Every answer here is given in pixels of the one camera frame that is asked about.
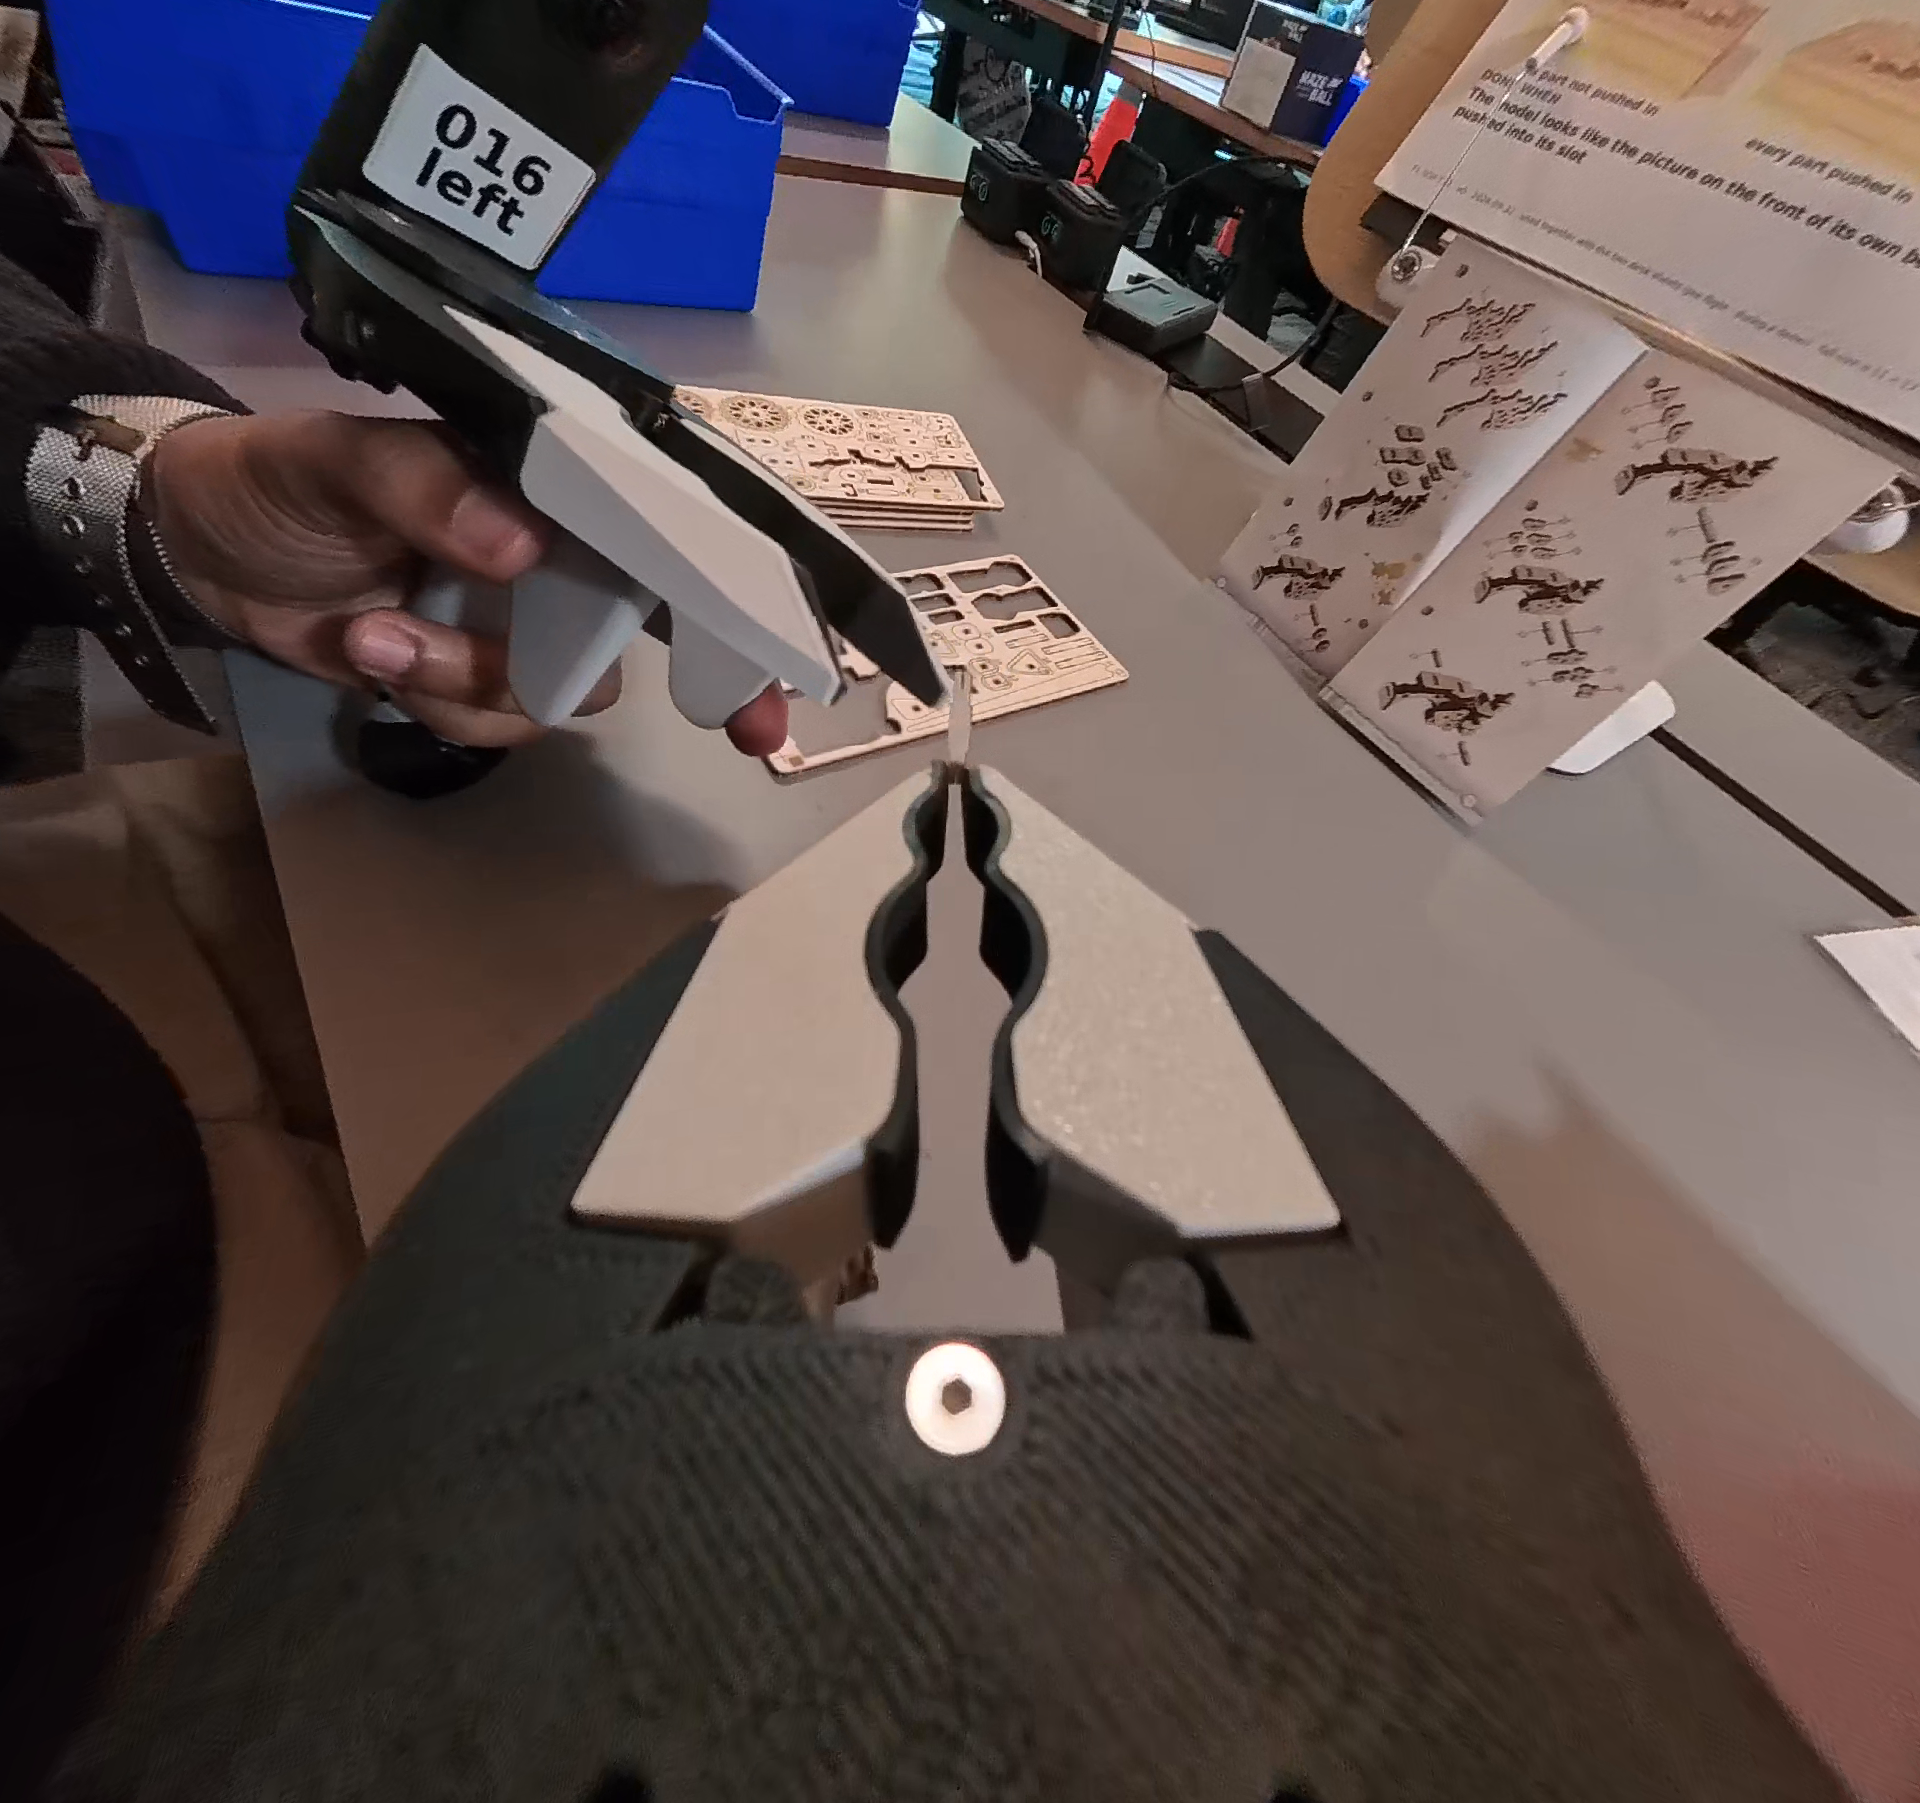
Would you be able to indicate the small wooden puzzle piece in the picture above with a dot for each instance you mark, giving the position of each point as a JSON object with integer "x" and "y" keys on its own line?
{"x": 957, "y": 738}

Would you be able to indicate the black battery charger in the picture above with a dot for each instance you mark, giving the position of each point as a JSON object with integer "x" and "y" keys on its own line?
{"x": 1083, "y": 234}
{"x": 1005, "y": 192}

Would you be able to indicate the person's black sweater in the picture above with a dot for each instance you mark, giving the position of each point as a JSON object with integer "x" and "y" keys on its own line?
{"x": 91, "y": 1384}

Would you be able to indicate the orange traffic cone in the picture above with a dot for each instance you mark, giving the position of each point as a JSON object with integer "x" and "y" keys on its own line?
{"x": 1113, "y": 137}

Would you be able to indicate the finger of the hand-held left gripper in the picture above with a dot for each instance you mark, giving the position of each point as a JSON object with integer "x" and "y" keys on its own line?
{"x": 840, "y": 588}
{"x": 644, "y": 527}

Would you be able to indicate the dark game box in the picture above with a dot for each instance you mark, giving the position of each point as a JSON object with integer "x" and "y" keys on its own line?
{"x": 1292, "y": 70}

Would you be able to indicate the wooden puzzle sheet with cutouts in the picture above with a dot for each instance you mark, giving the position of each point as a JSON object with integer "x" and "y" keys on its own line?
{"x": 1035, "y": 663}

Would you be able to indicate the white instruction booklet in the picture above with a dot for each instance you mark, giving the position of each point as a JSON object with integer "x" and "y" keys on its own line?
{"x": 1501, "y": 527}

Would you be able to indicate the printed instruction poster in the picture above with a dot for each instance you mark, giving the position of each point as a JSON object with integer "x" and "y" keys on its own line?
{"x": 1726, "y": 109}

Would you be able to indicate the large blue storage bin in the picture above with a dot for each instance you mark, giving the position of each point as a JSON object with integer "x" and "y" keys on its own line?
{"x": 195, "y": 109}

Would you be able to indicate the grey desk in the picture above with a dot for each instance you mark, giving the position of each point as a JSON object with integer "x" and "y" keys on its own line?
{"x": 1274, "y": 858}

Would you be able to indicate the person's left hand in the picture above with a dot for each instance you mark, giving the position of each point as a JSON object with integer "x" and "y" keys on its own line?
{"x": 300, "y": 527}

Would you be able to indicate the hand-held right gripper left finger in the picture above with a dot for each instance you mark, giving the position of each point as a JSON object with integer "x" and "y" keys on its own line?
{"x": 750, "y": 1067}

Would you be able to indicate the stack of wooden puzzle sheets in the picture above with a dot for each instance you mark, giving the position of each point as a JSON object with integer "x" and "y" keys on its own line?
{"x": 872, "y": 461}

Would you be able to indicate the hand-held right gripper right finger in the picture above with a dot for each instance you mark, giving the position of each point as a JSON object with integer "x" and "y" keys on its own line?
{"x": 1170, "y": 1083}

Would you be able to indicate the black power adapter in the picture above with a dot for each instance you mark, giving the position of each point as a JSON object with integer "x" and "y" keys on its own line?
{"x": 1147, "y": 319}

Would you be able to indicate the white stand base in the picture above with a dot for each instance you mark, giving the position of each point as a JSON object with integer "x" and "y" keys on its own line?
{"x": 1620, "y": 731}

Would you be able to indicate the laminated paper sheet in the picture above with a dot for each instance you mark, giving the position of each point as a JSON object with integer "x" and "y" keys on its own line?
{"x": 1883, "y": 978}

